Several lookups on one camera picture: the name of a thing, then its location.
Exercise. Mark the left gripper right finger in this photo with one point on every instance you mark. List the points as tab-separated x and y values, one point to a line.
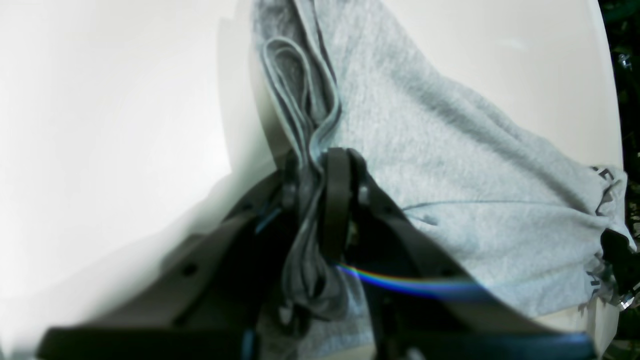
422	304

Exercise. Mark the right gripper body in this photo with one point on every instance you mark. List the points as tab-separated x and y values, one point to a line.
618	271

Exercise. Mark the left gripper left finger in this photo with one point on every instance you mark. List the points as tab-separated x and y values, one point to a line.
206	304

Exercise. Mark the grey T-shirt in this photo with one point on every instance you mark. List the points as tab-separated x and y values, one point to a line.
523	218

